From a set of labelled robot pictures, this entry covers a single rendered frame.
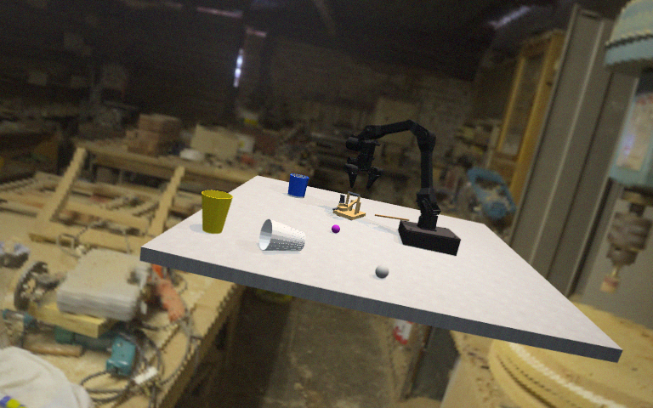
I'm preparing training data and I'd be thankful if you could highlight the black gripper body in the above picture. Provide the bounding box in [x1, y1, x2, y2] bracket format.
[343, 153, 383, 175]

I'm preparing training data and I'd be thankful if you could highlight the blue cup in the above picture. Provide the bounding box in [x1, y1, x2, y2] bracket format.
[288, 174, 309, 198]

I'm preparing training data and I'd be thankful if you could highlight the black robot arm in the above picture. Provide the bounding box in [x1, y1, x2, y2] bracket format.
[346, 119, 441, 231]

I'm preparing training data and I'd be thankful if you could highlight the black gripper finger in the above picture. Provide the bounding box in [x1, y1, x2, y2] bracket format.
[345, 170, 357, 188]
[366, 173, 380, 189]

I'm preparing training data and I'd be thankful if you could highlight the small white ball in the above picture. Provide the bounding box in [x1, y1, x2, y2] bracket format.
[375, 265, 389, 279]

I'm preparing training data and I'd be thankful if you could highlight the olive yellow cup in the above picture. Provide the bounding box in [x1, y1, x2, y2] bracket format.
[202, 190, 233, 234]

